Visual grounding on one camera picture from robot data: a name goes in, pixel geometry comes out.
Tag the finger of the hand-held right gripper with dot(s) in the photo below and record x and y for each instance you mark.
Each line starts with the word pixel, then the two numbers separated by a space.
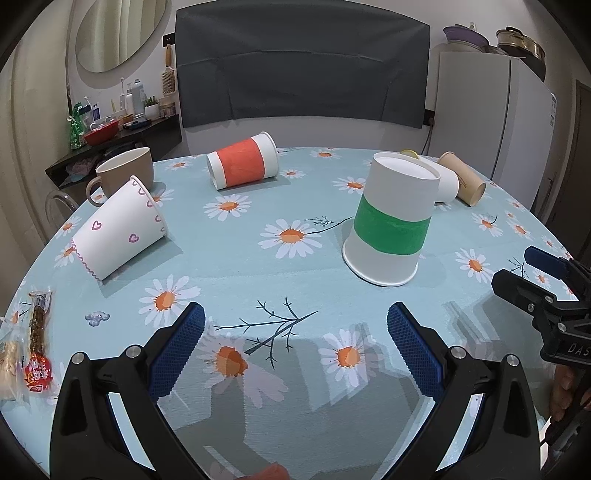
pixel 547 261
pixel 517 286

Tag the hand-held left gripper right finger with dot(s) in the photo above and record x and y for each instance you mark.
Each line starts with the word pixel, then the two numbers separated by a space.
pixel 415 351

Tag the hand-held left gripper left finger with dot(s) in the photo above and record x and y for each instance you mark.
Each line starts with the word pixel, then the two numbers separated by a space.
pixel 178 350

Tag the green band white paper cup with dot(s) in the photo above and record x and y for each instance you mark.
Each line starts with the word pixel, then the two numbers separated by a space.
pixel 392 221

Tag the brown paper cup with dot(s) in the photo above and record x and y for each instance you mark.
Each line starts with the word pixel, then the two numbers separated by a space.
pixel 464 180

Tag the plain white paper cup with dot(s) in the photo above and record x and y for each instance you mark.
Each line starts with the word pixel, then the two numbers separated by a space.
pixel 447 183

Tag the heart print white paper cup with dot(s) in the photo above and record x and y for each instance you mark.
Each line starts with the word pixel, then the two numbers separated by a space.
pixel 122 230

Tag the orange band white paper cup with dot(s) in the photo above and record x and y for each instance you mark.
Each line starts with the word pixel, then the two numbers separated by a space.
pixel 242 161

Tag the person's right hand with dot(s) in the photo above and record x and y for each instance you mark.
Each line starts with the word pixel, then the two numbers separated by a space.
pixel 563 392

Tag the red label snack stick packet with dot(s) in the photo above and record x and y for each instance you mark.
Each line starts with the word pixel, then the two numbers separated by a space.
pixel 39 341

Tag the orange object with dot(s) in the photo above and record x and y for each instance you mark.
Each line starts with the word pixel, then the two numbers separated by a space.
pixel 270 473

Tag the white refrigerator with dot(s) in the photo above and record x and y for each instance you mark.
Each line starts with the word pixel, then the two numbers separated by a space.
pixel 489 115

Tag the clear cracker packet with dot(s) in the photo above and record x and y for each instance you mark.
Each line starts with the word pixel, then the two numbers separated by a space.
pixel 10 369

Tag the yellow round lid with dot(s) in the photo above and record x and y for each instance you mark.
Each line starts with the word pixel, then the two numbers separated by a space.
pixel 411 153

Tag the beige ceramic mug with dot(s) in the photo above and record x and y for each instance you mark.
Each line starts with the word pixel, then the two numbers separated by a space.
pixel 127 173

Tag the clear plastic chair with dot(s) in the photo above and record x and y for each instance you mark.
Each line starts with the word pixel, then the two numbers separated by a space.
pixel 57 205

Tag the steel pot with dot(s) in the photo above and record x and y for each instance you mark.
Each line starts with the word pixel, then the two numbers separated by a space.
pixel 521 48

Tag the red bowl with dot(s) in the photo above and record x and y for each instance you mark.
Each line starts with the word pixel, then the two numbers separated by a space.
pixel 100 134

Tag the purple bowl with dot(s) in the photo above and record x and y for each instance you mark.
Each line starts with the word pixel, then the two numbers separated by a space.
pixel 465 39

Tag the green glass bottle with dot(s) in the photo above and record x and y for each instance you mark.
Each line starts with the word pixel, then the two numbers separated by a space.
pixel 76 134

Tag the small potted plant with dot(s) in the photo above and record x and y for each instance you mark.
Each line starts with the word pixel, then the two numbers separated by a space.
pixel 151 108

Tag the white spray bottle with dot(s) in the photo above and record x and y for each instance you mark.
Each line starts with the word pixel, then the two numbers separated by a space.
pixel 136 94

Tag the wooden hairbrush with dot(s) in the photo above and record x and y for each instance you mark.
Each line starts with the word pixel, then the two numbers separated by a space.
pixel 168 76

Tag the dark grey hanging cloth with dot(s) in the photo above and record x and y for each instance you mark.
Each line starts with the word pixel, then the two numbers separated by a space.
pixel 300 64

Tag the dark wall shelf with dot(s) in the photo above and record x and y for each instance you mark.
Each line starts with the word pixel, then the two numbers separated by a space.
pixel 147 136

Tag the oval wall mirror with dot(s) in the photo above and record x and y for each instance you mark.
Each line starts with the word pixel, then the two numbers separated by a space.
pixel 122 32

